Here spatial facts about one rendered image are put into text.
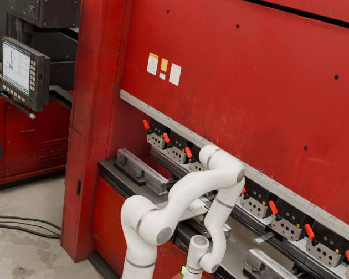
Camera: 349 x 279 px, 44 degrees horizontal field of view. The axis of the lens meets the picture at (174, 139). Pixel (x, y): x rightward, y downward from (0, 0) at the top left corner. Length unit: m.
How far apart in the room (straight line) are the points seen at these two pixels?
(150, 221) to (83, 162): 1.54
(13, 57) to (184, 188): 1.69
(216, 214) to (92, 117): 1.29
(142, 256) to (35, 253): 2.00
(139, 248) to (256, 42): 1.06
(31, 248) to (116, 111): 1.34
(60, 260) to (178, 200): 2.03
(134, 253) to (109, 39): 1.50
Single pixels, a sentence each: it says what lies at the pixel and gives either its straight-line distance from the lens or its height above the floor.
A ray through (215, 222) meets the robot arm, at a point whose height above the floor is 1.26.
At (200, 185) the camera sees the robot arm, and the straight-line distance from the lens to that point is 1.67.
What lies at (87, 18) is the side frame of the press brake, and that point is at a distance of 2.82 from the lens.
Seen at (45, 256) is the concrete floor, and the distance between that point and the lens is 3.56.
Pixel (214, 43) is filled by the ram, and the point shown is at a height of 1.90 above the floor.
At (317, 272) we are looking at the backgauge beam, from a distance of 2.43.
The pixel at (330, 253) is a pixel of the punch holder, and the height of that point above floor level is 1.24.
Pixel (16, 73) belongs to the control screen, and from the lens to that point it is 2.95.
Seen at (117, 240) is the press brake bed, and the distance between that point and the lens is 3.07.
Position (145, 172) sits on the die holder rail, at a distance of 2.81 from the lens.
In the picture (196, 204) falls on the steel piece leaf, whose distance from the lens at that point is 2.50.
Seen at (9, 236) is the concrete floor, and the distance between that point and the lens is 3.77.
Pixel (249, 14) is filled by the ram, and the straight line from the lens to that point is 2.10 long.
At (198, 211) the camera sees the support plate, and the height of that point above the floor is 1.00.
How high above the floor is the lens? 2.29
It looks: 23 degrees down
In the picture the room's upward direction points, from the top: 11 degrees clockwise
